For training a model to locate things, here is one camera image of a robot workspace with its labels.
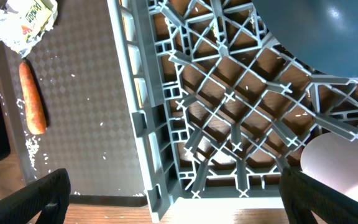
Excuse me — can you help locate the blue plate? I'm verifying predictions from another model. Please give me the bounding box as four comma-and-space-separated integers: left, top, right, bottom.
253, 0, 358, 78

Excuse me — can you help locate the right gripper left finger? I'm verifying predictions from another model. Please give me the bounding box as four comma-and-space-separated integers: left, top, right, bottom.
0, 169, 71, 223

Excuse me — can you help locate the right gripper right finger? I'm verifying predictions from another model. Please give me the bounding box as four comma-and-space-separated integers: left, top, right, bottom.
279, 167, 358, 223

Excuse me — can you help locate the pink cup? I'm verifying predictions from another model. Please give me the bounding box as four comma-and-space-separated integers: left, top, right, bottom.
300, 133, 358, 202

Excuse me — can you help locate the silver foil wrapper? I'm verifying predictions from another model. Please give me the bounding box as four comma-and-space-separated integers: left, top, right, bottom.
0, 9, 44, 58

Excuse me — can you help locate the brown serving tray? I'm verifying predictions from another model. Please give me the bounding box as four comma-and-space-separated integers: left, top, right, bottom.
0, 0, 147, 207

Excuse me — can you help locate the yellow green snack packet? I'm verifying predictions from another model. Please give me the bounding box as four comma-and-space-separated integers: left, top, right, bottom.
19, 0, 52, 42

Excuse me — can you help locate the orange carrot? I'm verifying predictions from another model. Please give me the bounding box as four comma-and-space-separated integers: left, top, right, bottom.
19, 60, 47, 135

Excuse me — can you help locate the grey dishwasher rack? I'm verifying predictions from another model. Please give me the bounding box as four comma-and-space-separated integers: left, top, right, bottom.
108, 0, 358, 223

